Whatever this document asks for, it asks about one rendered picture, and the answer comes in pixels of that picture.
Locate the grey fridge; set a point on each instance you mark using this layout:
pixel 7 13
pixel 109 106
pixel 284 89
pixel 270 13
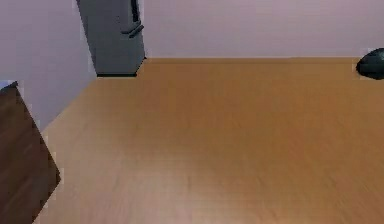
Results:
pixel 113 43

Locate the dark brown wooden cupboard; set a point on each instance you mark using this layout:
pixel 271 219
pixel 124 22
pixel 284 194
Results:
pixel 23 156

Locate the black round bin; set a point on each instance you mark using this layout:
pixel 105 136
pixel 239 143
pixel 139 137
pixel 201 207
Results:
pixel 371 64

